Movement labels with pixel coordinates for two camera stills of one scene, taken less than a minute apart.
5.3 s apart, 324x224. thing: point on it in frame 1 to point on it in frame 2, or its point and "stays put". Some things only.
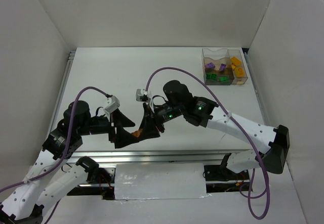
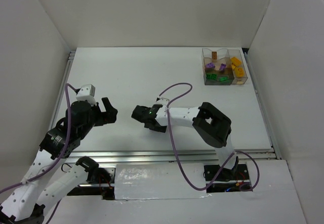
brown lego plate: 137,133 to 214,55
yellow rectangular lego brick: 236,61 stays put
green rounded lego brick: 222,78 stays put
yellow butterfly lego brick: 240,72 stays put
